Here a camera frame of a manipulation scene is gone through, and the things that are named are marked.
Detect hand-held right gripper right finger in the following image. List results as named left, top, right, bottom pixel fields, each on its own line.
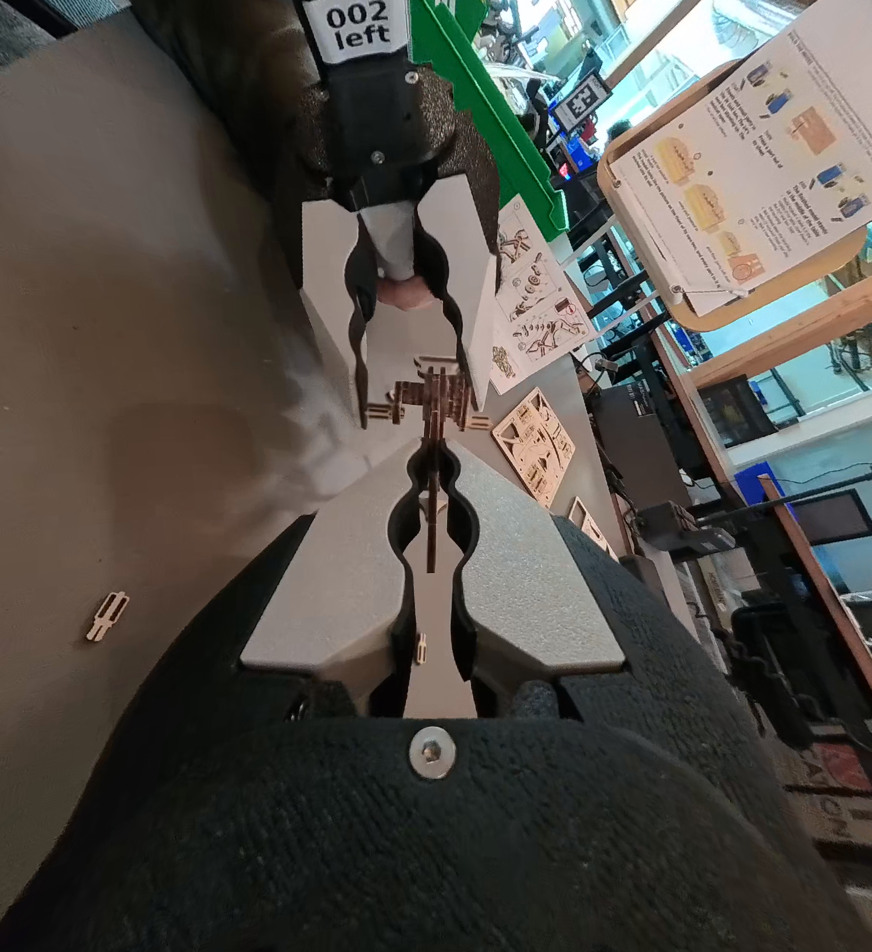
left=443, top=440, right=626, bottom=699

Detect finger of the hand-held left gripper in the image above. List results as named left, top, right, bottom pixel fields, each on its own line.
left=413, top=175, right=500, bottom=414
left=300, top=201, right=371, bottom=431

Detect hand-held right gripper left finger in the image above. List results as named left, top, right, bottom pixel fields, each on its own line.
left=241, top=439, right=423, bottom=681

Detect wooden model frame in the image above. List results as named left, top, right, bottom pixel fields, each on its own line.
left=363, top=354, right=494, bottom=575

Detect wooden gear axle assembly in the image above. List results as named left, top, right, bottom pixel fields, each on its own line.
left=363, top=374, right=494, bottom=437

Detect person's left forearm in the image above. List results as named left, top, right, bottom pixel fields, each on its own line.
left=129, top=0, right=327, bottom=174

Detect wooden parts sheet curved cutout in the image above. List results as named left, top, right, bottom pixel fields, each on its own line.
left=567, top=495, right=620, bottom=560

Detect wooden parts sheet slotted strips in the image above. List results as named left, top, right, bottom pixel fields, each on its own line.
left=490, top=385, right=578, bottom=512

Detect person's left hand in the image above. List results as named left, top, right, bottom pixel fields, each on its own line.
left=376, top=277, right=438, bottom=311

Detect assembly instruction booklet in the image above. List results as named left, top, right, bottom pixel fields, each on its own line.
left=490, top=199, right=598, bottom=397

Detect large green plastic bin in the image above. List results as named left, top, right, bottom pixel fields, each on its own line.
left=408, top=0, right=568, bottom=244

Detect grey power adapter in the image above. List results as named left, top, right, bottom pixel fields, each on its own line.
left=635, top=500, right=736, bottom=554

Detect black flat box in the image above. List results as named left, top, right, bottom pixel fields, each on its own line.
left=590, top=385, right=695, bottom=516

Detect black and white marker board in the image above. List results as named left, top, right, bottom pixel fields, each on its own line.
left=549, top=69, right=613, bottom=135

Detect blue plastic bin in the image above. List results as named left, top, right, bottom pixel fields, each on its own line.
left=732, top=460, right=788, bottom=501

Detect black tripod stand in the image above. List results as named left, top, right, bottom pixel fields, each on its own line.
left=692, top=461, right=872, bottom=525

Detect desk with brown edge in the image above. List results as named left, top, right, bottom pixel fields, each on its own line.
left=757, top=475, right=872, bottom=761

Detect dark monitor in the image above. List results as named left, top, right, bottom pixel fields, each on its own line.
left=795, top=488, right=872, bottom=549

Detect wooden clipboard stand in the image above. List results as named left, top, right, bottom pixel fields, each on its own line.
left=595, top=58, right=870, bottom=335

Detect printed instruction sheet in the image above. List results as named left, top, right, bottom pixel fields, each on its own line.
left=609, top=6, right=872, bottom=318

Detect brown cardboard boxes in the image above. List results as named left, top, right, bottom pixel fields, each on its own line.
left=778, top=740, right=872, bottom=856

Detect black coiled cable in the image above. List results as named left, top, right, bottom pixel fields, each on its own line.
left=729, top=601, right=816, bottom=748

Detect wooden support post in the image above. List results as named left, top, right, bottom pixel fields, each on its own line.
left=691, top=255, right=872, bottom=393

